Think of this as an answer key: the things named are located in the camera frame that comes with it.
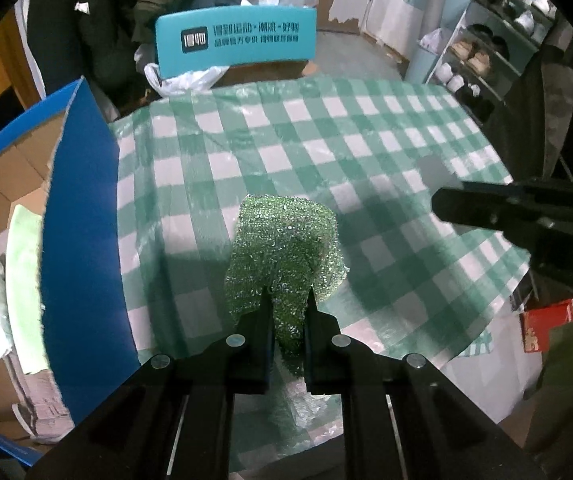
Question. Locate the group of assorted shoes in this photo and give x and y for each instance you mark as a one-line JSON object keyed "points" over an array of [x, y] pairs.
{"points": [[476, 57]]}

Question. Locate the green bubble wrap piece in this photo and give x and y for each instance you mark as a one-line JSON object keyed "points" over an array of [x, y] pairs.
{"points": [[281, 250]]}

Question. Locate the black jacket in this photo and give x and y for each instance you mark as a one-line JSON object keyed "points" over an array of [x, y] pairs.
{"points": [[96, 45]]}

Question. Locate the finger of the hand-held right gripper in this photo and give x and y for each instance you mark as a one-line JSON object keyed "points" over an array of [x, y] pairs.
{"points": [[551, 195], [481, 212]]}

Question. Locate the red box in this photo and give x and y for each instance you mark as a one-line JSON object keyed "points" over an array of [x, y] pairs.
{"points": [[549, 327]]}

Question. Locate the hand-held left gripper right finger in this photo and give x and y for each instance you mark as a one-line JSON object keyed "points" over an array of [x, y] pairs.
{"points": [[316, 355]]}

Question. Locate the blue cardboard box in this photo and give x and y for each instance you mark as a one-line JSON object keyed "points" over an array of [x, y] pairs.
{"points": [[86, 240]]}

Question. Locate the grey shoe rack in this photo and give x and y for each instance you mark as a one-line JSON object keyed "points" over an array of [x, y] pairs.
{"points": [[486, 35]]}

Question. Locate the white door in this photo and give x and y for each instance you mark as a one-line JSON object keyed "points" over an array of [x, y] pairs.
{"points": [[396, 5]]}

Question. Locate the green checkered tablecloth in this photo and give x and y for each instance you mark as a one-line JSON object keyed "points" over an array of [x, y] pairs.
{"points": [[316, 150]]}

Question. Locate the dark bag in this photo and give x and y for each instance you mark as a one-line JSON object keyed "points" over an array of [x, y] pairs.
{"points": [[541, 110]]}

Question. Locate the light blue bin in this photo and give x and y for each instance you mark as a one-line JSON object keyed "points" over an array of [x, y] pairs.
{"points": [[419, 62]]}

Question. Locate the grey cloth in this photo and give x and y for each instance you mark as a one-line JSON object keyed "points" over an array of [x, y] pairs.
{"points": [[41, 405]]}

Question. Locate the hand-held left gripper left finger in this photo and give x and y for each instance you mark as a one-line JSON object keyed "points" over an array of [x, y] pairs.
{"points": [[259, 355]]}

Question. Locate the small white bag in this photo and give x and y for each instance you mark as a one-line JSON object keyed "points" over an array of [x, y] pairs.
{"points": [[434, 40]]}

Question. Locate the light green cloth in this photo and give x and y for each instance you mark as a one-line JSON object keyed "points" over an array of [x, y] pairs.
{"points": [[24, 280]]}

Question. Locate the teal chair back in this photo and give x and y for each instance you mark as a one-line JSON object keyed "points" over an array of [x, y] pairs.
{"points": [[246, 35]]}

